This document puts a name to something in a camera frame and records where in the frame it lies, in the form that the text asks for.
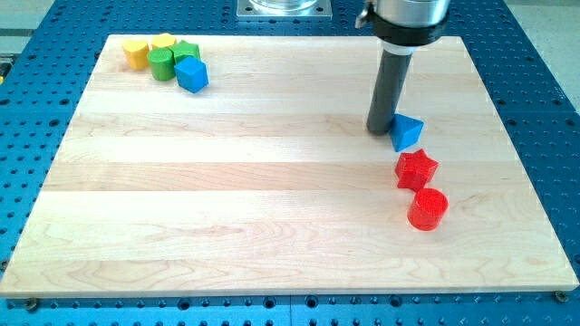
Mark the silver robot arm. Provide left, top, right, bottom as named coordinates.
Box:
left=355, top=0, right=450, bottom=56

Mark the wooden board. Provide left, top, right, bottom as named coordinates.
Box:
left=1, top=34, right=578, bottom=298

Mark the blue cube block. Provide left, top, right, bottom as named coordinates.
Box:
left=175, top=56, right=208, bottom=93

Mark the blue triangular block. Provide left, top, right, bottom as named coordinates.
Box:
left=390, top=114, right=424, bottom=152

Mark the red star block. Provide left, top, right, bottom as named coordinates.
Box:
left=395, top=149, right=439, bottom=192

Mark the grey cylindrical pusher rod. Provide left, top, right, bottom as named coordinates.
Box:
left=366, top=50, right=411, bottom=136

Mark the red cylinder block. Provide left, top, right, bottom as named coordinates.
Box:
left=407, top=188, right=449, bottom=231

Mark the green star block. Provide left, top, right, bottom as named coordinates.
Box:
left=169, top=41, right=201, bottom=63

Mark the green cylinder block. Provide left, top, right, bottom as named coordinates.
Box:
left=147, top=48, right=176, bottom=82

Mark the yellow hexagon block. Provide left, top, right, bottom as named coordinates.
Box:
left=151, top=33, right=177, bottom=49

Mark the yellow heart block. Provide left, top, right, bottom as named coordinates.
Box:
left=122, top=39, right=150, bottom=70

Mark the blue perforated table plate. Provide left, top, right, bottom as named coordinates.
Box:
left=1, top=1, right=579, bottom=325

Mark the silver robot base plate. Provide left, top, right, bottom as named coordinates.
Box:
left=237, top=0, right=333, bottom=20

